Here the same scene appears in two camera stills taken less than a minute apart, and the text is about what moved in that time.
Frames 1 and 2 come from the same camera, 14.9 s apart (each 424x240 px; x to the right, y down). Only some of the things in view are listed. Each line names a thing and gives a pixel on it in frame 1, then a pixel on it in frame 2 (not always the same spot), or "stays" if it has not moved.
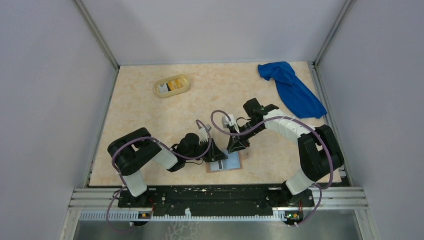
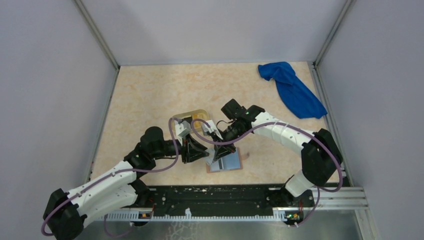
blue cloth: x=296 y=96 stays
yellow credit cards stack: x=175 y=84 -> x=197 y=125
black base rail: x=215 y=200 stays
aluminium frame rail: x=328 y=198 stays
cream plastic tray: x=170 y=86 -> x=198 y=117
